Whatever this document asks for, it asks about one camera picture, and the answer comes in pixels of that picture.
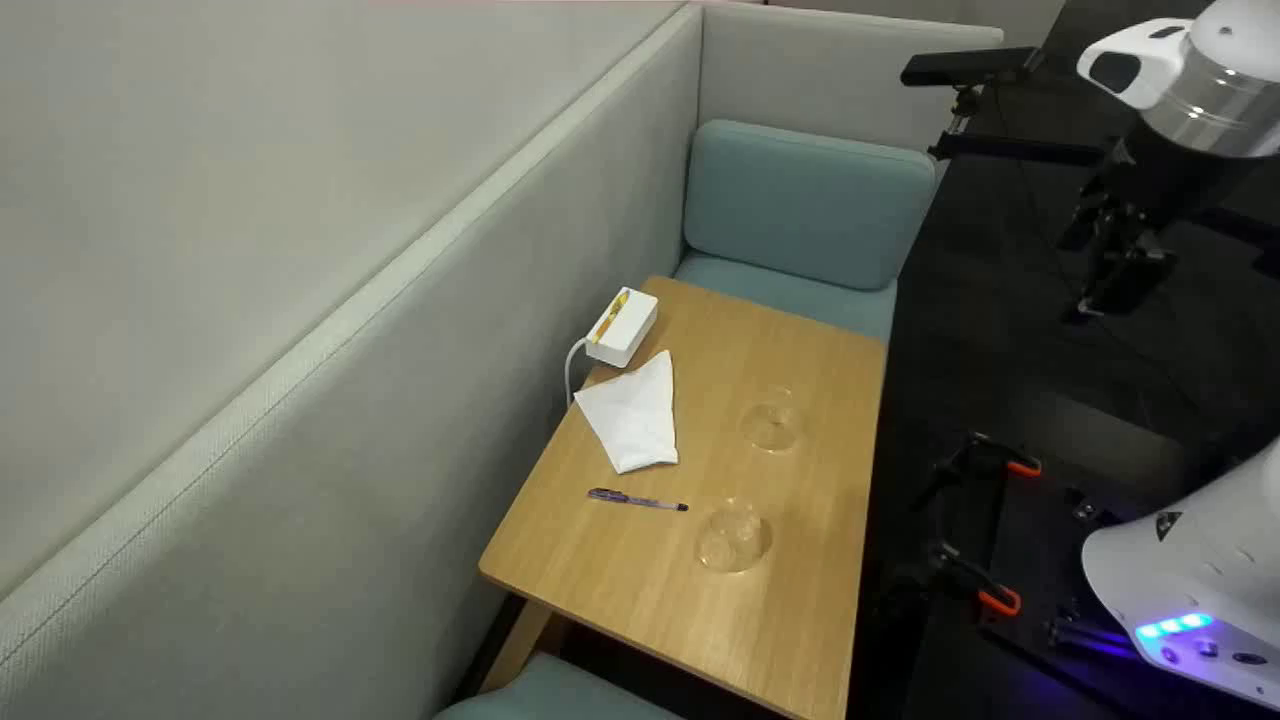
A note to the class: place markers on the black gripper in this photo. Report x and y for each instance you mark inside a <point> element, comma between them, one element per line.
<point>1129,233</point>

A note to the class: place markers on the white paper sheet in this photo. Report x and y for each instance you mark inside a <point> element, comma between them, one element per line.
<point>633,423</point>

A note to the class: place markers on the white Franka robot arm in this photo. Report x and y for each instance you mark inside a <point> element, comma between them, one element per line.
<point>1203,561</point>

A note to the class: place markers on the black robot cart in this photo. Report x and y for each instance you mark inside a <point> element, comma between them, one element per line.
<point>1013,333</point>

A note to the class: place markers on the teal sofa seat cushion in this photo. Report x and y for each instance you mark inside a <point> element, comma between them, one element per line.
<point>801,291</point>

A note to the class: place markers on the clear glass dish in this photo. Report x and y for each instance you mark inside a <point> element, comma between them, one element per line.
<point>774,427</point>
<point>732,536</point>

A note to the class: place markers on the white power adapter box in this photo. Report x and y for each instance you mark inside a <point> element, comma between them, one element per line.
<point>623,331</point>

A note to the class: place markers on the dark pen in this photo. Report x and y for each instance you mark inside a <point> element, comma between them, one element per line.
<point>636,502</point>

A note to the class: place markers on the wooden table leg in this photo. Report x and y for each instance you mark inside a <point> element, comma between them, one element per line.
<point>518,644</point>

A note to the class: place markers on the grey booth partition panel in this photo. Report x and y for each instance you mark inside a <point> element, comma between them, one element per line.
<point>334,440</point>

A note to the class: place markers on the black camera on mount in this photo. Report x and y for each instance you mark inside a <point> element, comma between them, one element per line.
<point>974,102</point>

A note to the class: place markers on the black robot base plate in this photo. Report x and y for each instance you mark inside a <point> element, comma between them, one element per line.
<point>1052,561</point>

